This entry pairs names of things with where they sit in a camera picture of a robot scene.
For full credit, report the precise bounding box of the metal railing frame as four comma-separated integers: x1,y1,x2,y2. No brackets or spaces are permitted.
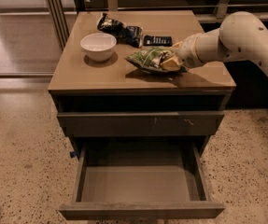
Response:
41,0,268,49

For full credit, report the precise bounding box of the open grey middle drawer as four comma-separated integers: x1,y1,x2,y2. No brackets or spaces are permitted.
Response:
60,142,225,220

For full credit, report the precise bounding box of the grey drawer cabinet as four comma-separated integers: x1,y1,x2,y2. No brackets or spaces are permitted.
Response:
49,12,235,152

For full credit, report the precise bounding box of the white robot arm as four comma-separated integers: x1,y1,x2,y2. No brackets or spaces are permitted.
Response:
161,11,268,77

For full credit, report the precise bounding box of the green jalapeno chip bag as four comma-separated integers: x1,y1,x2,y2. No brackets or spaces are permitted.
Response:
125,47,188,74

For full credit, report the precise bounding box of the dark blue chip bag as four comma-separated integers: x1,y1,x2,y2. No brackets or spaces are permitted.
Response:
97,13,142,48

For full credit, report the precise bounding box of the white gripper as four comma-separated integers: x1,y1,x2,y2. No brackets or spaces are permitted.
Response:
161,34,204,72

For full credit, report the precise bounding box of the closed grey top drawer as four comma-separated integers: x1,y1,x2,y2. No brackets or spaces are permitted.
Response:
57,111,224,137

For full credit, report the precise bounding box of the white ceramic bowl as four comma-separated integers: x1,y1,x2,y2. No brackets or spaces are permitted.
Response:
80,33,117,63

